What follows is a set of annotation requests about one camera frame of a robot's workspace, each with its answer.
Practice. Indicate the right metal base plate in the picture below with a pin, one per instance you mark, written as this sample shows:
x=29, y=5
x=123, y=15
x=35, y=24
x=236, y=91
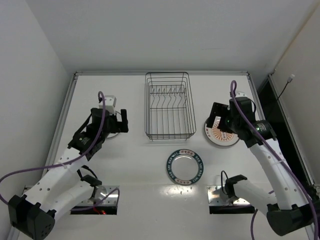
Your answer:
x=214, y=194

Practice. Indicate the green rimmed glass plate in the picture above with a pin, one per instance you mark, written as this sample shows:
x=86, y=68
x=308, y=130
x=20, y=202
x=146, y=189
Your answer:
x=184, y=167

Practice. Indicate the black wire dish rack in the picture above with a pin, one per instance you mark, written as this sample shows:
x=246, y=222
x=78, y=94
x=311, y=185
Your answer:
x=169, y=113

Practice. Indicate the orange sunburst white plate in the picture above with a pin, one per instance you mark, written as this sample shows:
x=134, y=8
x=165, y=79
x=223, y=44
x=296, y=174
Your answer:
x=218, y=137

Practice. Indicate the white plate teal rim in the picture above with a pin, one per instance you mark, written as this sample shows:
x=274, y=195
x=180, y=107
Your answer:
x=112, y=135

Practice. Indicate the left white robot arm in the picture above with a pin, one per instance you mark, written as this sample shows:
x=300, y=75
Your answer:
x=63, y=188

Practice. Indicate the black cable white plug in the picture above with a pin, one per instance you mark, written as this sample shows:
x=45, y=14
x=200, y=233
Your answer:
x=288, y=81

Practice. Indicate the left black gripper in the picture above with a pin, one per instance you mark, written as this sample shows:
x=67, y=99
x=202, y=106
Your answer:
x=119, y=124

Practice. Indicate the metal base plate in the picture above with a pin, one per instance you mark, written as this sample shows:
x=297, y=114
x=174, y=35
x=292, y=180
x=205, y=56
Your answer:
x=105, y=195
x=214, y=194

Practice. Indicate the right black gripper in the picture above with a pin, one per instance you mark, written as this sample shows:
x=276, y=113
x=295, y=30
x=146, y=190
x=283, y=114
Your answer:
x=219, y=118

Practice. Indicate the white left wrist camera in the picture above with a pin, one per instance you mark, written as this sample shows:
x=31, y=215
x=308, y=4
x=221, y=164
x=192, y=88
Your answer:
x=110, y=103

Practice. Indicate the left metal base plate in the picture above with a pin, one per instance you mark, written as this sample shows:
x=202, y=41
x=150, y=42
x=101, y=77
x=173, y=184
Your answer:
x=105, y=195

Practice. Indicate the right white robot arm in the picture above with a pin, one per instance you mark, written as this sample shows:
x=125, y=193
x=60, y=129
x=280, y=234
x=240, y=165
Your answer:
x=287, y=209

